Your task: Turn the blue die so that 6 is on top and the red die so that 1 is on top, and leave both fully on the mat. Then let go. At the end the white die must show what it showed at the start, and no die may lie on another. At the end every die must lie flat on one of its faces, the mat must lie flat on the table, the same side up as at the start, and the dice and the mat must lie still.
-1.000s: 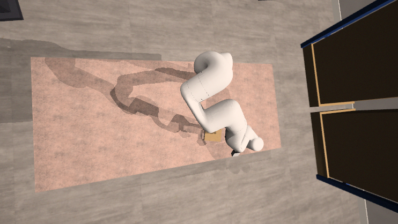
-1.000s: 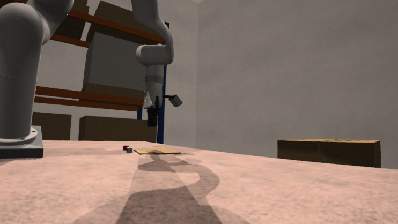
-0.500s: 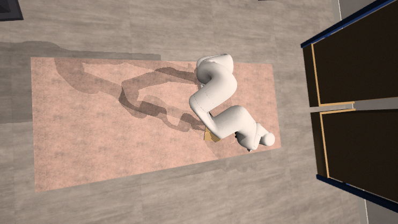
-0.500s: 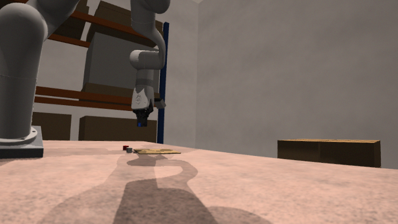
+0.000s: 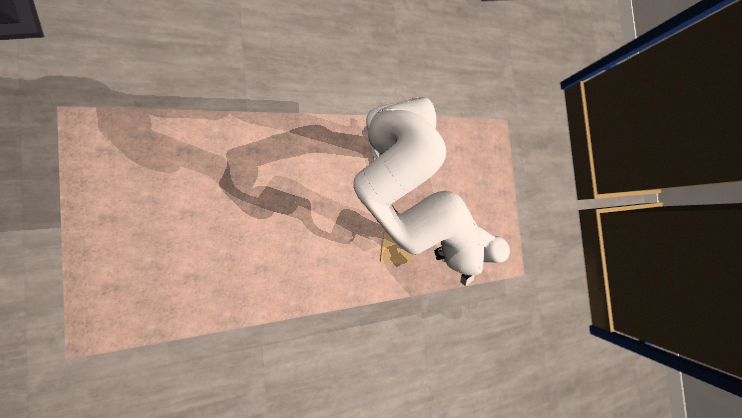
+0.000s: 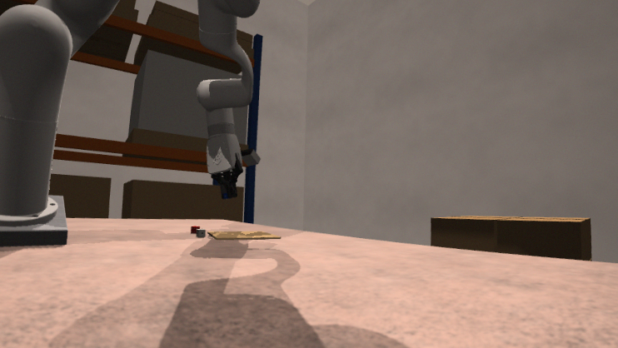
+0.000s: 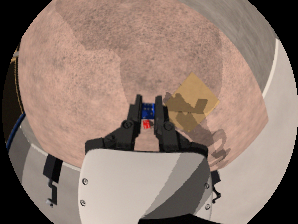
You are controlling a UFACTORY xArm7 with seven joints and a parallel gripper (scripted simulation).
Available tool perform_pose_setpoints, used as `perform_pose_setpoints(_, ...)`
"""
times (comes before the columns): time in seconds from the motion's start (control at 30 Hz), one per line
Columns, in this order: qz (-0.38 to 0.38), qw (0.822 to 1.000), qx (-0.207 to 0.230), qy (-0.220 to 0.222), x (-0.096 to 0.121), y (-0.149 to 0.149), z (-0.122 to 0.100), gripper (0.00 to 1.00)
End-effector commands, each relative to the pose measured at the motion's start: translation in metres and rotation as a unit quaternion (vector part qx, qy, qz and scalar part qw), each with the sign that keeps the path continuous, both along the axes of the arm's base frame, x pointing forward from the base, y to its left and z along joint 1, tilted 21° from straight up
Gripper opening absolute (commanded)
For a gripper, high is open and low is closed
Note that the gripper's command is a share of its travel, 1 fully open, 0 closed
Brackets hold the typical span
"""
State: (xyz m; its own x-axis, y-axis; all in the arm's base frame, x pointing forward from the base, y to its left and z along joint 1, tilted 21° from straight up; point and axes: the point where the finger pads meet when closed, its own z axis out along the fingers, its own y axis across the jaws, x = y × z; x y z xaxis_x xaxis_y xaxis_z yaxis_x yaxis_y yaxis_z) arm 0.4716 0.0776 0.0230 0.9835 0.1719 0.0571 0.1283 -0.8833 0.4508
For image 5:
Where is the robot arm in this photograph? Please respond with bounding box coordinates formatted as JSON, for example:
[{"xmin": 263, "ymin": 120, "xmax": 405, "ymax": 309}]
[{"xmin": 353, "ymin": 97, "xmax": 510, "ymax": 287}]

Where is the tan flat mat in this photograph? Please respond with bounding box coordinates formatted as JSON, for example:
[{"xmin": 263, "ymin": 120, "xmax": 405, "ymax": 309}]
[{"xmin": 381, "ymin": 230, "xmax": 412, "ymax": 264}]

